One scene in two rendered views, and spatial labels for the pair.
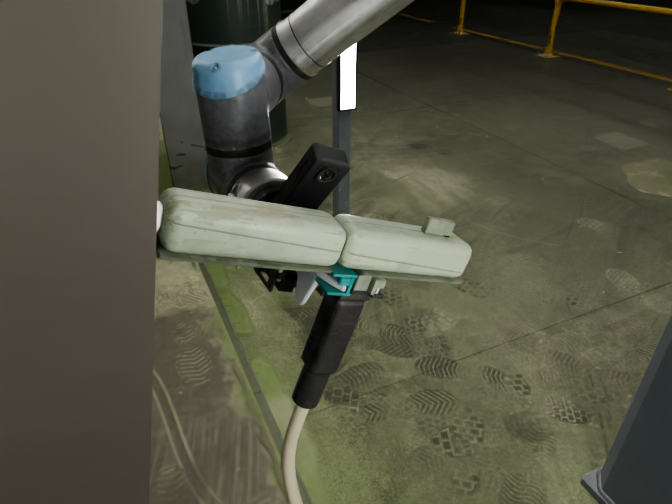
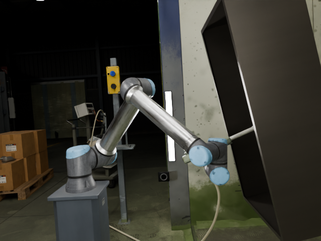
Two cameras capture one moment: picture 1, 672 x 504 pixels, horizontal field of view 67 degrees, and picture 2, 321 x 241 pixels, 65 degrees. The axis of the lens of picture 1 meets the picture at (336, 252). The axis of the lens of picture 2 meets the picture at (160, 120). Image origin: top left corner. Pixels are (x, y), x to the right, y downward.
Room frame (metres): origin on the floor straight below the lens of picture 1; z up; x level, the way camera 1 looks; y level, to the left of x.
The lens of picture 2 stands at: (1.87, 0.43, 1.14)
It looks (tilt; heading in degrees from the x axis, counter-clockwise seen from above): 3 degrees down; 206
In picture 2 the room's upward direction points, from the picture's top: 3 degrees counter-clockwise
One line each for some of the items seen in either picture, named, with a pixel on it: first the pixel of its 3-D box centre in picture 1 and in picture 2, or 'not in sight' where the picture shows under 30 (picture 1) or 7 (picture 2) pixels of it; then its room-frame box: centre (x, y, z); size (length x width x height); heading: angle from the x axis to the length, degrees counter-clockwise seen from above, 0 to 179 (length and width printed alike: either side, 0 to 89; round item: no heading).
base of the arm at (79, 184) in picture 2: not in sight; (80, 180); (0.66, -0.78, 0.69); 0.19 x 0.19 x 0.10
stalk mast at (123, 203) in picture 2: not in sight; (119, 141); (-0.19, -1.06, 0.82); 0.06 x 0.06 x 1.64; 25
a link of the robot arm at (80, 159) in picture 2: not in sight; (80, 159); (0.65, -0.77, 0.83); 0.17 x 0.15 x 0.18; 168
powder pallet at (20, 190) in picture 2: not in sight; (15, 183); (-0.61, -3.40, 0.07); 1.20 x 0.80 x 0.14; 32
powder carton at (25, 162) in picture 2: not in sight; (21, 167); (-0.66, -3.28, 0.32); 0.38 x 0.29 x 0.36; 34
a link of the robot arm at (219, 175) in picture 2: (245, 181); (217, 172); (0.67, 0.13, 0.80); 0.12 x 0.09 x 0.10; 27
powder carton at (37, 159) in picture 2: not in sight; (35, 161); (-1.04, -3.45, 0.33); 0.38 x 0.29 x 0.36; 32
